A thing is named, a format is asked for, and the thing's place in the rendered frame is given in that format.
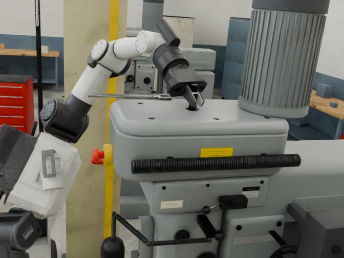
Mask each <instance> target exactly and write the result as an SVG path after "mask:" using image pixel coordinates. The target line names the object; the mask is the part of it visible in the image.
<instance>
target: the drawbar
mask: <svg viewBox="0 0 344 258"><path fill-rule="evenodd" d="M198 88H199V85H198V84H191V86H190V90H191V91H192V92H193V93H197V92H198ZM193 95H194V97H195V99H196V101H197V98H198V94H193ZM196 108H197V104H196V105H195V107H191V105H190V104H189V108H188V110H189V111H196Z"/></svg>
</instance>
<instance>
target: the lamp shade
mask: <svg viewBox="0 0 344 258"><path fill-rule="evenodd" d="M124 256H125V246H124V243H123V240H122V239H121V238H119V237H117V236H116V237H115V239H114V240H112V239H111V237H108V238H106V239H104V240H103V243H102V245H101V248H100V258H124Z"/></svg>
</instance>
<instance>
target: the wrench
mask: <svg viewBox="0 0 344 258"><path fill-rule="evenodd" d="M88 97H101V98H149V99H160V100H171V97H170V96H169V95H164V94H159V95H158V94H156V95H126V94H88Z"/></svg>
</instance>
